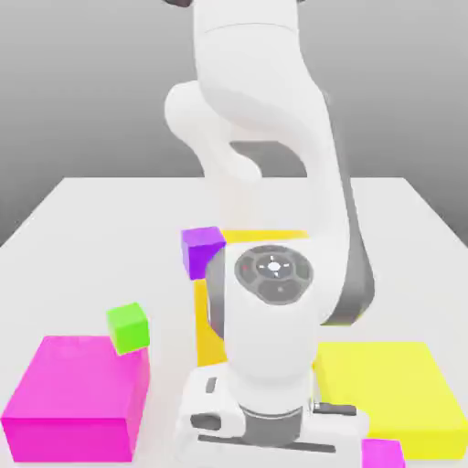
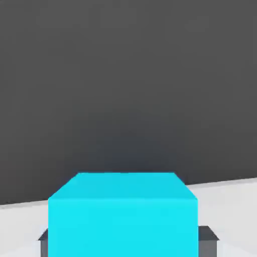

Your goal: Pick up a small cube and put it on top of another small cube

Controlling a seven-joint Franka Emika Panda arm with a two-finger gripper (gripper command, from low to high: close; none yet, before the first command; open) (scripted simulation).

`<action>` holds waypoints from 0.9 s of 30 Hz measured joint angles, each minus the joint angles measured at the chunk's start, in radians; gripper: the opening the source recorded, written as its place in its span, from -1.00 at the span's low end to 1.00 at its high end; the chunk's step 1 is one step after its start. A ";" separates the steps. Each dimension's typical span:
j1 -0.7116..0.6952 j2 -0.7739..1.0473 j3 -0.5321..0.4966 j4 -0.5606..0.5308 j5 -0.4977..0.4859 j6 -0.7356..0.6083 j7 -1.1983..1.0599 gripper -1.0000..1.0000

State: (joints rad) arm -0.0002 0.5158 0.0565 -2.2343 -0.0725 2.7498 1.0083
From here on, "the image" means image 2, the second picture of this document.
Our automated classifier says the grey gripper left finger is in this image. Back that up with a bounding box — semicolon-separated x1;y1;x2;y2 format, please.
24;228;49;257

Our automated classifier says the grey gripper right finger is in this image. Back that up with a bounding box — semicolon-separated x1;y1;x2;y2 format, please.
198;225;235;257

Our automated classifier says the small cyan cube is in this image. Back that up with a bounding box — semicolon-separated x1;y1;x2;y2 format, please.
48;172;199;257

